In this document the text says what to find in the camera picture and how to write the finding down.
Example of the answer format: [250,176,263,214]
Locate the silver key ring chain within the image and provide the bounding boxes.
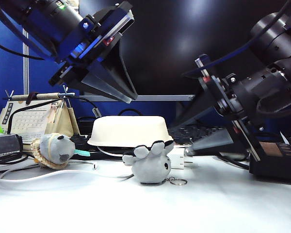
[166,177,188,187]

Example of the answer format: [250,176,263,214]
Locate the white USB wall charger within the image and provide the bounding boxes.
[169,148,194,170]

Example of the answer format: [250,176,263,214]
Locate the black power cord on desk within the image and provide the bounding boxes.
[0,154,39,176]

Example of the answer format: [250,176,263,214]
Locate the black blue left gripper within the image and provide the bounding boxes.
[48,1,138,104]

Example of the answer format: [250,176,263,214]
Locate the white upturned paper bowl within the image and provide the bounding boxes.
[87,116,174,148]

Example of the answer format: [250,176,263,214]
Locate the black power adapter brick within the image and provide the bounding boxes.
[0,133,24,159]

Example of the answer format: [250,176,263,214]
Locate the black computer monitor silver bezel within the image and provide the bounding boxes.
[79,0,291,102]

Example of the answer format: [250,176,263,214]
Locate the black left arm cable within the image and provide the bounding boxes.
[0,0,56,61]

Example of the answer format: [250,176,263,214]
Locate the black cord of black box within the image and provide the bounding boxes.
[215,154,250,170]

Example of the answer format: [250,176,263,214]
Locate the white charging cable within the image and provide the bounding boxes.
[0,145,136,187]

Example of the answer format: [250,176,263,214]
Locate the grey reversible octopus plush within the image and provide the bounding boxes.
[122,140,176,184]

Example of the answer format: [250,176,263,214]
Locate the desk calendar beige canvas stand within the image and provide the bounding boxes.
[0,85,81,146]

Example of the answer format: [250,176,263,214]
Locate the grey plush toy straw hat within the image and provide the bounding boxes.
[30,133,91,170]

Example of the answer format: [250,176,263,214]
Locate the black box brown top panel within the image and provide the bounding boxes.
[248,140,291,181]

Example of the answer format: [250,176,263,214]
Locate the aluminium partition frame post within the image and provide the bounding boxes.
[22,28,30,95]

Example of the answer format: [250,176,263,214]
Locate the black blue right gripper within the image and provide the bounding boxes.
[169,53,263,162]

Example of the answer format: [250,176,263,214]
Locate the black looped cable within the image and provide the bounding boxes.
[118,109,143,117]

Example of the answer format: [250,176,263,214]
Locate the black mechanical keyboard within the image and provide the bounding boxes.
[70,125,233,160]

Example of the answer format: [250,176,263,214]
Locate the black adapter cable with ferrite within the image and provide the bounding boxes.
[7,96,102,135]

